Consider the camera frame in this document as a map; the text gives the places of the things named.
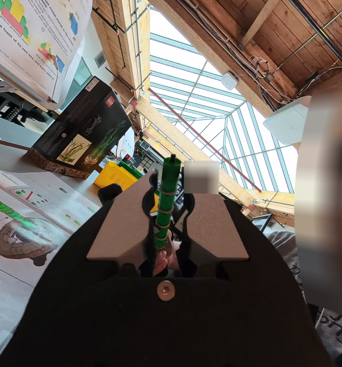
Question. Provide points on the white hanging device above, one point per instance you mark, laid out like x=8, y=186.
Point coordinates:
x=288, y=120

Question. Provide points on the green brick bamboo stalk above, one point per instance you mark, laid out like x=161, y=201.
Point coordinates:
x=166, y=195

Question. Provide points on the white ceiling box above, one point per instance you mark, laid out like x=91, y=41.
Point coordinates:
x=229, y=80

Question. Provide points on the dark bamboo set box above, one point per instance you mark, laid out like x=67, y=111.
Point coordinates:
x=82, y=129

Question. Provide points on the open instruction booklet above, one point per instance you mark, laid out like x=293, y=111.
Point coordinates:
x=30, y=200

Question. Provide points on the red ceiling pipe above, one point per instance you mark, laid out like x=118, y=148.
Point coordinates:
x=202, y=140

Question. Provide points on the person's right hand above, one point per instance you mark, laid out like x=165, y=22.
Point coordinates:
x=162, y=259

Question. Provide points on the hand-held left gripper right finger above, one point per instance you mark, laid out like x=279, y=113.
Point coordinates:
x=216, y=229

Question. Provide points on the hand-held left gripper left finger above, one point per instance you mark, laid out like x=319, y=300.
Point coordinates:
x=122, y=229

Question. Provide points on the green plastic bin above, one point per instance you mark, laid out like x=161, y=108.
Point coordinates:
x=130, y=169

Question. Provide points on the grey desk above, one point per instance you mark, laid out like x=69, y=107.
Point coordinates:
x=10, y=154

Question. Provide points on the small dark box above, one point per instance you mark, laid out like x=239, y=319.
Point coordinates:
x=127, y=157

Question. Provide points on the black table frame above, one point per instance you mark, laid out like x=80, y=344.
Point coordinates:
x=13, y=109

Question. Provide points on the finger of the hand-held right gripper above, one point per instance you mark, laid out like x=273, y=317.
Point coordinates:
x=170, y=240

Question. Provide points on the yellow plastic bin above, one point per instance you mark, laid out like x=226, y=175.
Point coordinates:
x=113, y=176

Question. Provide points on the large white poster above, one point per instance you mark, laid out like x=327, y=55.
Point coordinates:
x=30, y=48

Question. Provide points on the white instruction board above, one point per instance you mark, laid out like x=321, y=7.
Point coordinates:
x=126, y=143

